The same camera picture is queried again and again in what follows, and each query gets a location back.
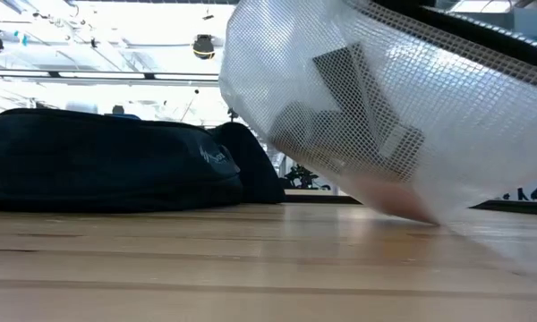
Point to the dark grey strip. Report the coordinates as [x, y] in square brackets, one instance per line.
[362, 89]

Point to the dark navy duffel bag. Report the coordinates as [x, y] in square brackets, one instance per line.
[94, 170]

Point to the clear mesh zip pouch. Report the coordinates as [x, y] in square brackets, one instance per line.
[474, 134]

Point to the distant black robot arms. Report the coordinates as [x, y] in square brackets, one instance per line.
[302, 176]

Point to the black ceiling dome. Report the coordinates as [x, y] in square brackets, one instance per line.
[203, 47]

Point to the long ceiling light strip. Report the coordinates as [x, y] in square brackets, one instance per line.
[103, 75]

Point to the white cylinder tank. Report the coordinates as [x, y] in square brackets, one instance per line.
[80, 106]

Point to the black metal table frame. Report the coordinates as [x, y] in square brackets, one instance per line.
[322, 199]

